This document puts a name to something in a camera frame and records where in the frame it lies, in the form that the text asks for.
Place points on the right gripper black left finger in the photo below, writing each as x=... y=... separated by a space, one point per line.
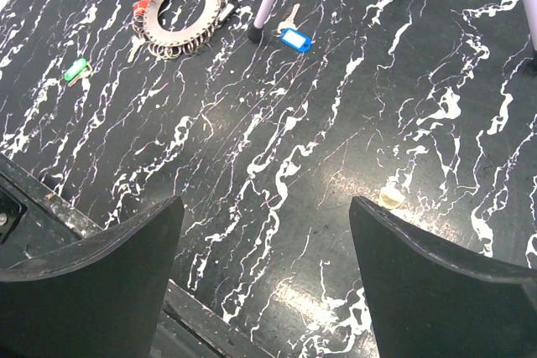
x=98 y=297

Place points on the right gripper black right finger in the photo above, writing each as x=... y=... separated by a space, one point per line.
x=429 y=297

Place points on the green tagged key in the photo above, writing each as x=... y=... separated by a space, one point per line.
x=81 y=68

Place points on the silver keyring holder with keys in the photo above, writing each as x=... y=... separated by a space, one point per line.
x=173 y=28

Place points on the beige plastic peg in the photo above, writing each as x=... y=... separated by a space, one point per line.
x=390 y=198

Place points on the blue tagged key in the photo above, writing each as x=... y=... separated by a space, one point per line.
x=289 y=34

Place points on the red key tag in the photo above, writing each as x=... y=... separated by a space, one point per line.
x=140 y=7

